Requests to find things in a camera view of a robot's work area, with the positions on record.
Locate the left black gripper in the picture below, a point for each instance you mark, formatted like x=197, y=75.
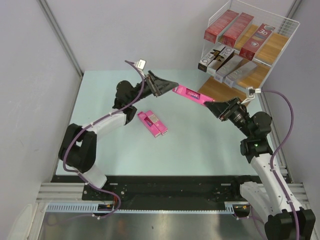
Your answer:
x=157, y=86

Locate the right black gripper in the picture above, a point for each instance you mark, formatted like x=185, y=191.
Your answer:
x=224, y=110

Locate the pink toothpaste box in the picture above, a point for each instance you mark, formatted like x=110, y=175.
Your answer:
x=158, y=123
x=192, y=95
x=148, y=124

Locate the plain silver toothpaste box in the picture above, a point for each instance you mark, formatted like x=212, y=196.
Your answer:
x=231, y=65

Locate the silver O toothpaste box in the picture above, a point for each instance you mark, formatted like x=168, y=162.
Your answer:
x=225, y=55

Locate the silver WR toothpaste box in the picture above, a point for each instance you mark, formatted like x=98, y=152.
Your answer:
x=210, y=56

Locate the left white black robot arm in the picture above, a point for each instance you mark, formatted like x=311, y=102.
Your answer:
x=79, y=146

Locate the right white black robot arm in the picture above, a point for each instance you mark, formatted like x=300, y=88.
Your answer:
x=283, y=215

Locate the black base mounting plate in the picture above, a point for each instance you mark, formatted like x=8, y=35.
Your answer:
x=177, y=193

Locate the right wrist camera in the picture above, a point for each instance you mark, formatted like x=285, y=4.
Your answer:
x=251, y=93

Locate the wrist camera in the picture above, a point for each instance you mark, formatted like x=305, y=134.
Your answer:
x=140, y=64
x=251, y=93

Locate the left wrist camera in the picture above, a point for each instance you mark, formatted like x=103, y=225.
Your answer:
x=140, y=64

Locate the white wire wooden shelf rack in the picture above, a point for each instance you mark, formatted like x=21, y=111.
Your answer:
x=242, y=44

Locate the aluminium rail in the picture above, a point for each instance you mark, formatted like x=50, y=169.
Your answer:
x=60, y=192

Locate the slotted cable duct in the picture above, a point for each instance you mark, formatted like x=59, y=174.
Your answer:
x=79, y=208

